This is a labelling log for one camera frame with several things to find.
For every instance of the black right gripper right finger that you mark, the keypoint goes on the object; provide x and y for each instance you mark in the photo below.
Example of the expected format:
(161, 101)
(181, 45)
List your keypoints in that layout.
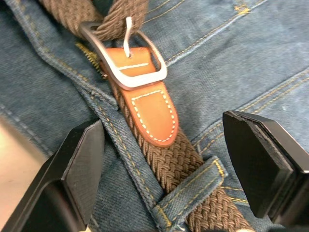
(265, 164)

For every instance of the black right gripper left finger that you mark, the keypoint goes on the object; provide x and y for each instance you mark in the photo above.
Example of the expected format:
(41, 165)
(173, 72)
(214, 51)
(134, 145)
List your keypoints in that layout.
(72, 169)

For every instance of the brown braided belt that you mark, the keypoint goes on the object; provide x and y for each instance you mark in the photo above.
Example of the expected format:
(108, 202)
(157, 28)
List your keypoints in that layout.
(154, 116)

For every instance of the blue denim shorts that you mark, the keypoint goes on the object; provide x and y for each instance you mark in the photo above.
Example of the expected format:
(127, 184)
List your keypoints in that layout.
(229, 60)

